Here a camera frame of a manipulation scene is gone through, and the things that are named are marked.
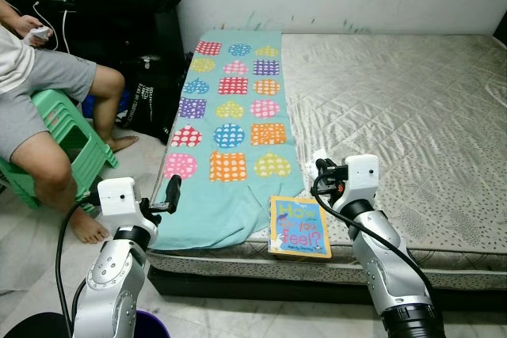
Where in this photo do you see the blue and yellow children's book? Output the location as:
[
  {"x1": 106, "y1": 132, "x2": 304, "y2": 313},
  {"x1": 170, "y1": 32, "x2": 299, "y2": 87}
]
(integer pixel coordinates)
[{"x1": 268, "y1": 196, "x2": 334, "y2": 260}]

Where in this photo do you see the grey quilted mattress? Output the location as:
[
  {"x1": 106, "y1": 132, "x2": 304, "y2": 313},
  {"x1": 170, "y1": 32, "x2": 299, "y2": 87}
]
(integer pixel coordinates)
[{"x1": 147, "y1": 33, "x2": 507, "y2": 291}]

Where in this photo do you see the black bag with white print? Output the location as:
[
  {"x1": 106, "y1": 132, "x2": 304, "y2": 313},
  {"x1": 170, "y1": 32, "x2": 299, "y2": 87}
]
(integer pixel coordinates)
[{"x1": 127, "y1": 53, "x2": 191, "y2": 145}]

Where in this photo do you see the teal blanket with colourful patches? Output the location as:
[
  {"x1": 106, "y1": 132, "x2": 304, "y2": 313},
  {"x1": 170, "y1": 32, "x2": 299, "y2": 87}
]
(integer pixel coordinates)
[{"x1": 151, "y1": 29, "x2": 306, "y2": 252}]

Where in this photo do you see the blue plastic container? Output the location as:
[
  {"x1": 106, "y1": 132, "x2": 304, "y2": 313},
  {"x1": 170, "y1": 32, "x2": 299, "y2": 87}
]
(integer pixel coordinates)
[{"x1": 83, "y1": 89, "x2": 132, "y2": 117}]

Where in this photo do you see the green plastic stool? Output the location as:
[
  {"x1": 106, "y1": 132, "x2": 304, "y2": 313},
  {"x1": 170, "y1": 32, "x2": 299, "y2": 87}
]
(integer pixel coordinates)
[{"x1": 0, "y1": 89, "x2": 120, "y2": 211}]

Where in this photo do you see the purple plastic bin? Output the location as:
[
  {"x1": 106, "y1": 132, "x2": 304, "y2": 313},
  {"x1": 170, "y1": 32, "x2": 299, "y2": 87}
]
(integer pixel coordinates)
[{"x1": 135, "y1": 310, "x2": 171, "y2": 338}]

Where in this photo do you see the seated person in grey shorts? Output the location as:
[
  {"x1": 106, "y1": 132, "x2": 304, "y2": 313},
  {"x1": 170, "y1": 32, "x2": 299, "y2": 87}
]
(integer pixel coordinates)
[{"x1": 0, "y1": 0, "x2": 139, "y2": 245}]

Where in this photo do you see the white handheld controller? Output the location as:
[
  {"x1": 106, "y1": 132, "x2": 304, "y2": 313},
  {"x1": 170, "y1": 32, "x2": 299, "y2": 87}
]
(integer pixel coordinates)
[{"x1": 28, "y1": 27, "x2": 52, "y2": 44}]

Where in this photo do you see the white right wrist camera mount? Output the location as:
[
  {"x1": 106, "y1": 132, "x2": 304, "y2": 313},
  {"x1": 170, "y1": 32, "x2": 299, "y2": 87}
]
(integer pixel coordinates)
[{"x1": 345, "y1": 154, "x2": 381, "y2": 212}]

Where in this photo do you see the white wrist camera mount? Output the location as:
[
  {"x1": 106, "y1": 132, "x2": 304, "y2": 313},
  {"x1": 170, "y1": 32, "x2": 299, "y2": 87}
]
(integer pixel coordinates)
[
  {"x1": 345, "y1": 154, "x2": 381, "y2": 212},
  {"x1": 97, "y1": 177, "x2": 155, "y2": 236}
]

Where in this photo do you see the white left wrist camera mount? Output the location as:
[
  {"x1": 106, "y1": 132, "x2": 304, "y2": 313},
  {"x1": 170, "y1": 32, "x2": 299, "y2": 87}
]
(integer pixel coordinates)
[{"x1": 97, "y1": 177, "x2": 155, "y2": 236}]

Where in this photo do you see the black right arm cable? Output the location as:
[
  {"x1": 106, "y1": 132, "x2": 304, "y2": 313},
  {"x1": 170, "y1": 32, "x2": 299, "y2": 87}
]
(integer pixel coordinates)
[{"x1": 311, "y1": 172, "x2": 436, "y2": 307}]

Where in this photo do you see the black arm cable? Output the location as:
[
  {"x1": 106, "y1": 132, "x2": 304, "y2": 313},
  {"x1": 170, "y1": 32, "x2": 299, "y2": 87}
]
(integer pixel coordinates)
[
  {"x1": 311, "y1": 172, "x2": 436, "y2": 307},
  {"x1": 55, "y1": 199, "x2": 102, "y2": 332}
]

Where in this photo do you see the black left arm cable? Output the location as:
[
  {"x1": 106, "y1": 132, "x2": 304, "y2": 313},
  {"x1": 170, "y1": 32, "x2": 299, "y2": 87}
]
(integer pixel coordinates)
[{"x1": 55, "y1": 199, "x2": 102, "y2": 332}]

